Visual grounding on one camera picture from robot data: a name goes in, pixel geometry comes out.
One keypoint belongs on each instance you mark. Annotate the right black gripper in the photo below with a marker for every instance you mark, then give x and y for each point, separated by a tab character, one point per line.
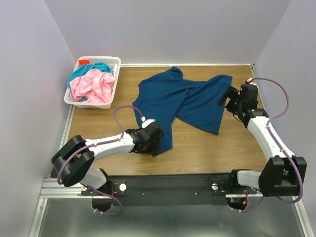
232	93

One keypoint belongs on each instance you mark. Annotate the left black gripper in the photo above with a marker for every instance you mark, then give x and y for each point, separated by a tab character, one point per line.
155	149

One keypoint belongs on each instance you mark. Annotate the dark blue t shirt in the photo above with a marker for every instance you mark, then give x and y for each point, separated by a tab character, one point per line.
167	96

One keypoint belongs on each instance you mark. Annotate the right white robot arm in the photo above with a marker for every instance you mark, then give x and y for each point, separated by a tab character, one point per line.
284	172

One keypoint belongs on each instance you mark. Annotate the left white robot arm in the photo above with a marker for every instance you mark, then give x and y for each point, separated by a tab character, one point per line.
73	162

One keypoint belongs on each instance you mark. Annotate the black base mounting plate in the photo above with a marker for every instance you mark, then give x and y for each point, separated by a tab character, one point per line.
177	189

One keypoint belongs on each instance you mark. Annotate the pink t shirt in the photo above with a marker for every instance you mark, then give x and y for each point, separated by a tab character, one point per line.
93	87

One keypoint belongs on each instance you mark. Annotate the teal t shirt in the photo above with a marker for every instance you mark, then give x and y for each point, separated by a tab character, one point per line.
82	70

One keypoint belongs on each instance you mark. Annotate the orange cloth in basket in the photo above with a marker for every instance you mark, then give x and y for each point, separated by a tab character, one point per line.
83	62

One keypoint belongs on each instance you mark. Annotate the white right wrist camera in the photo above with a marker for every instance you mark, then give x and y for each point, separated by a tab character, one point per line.
251	81

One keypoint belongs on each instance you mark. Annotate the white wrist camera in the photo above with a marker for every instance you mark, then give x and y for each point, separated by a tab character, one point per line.
251	81
145	122

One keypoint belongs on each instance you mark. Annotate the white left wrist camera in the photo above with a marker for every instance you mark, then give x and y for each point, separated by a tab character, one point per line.
145	122

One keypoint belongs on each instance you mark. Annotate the aluminium frame rail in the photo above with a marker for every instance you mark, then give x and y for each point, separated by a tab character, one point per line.
50	189

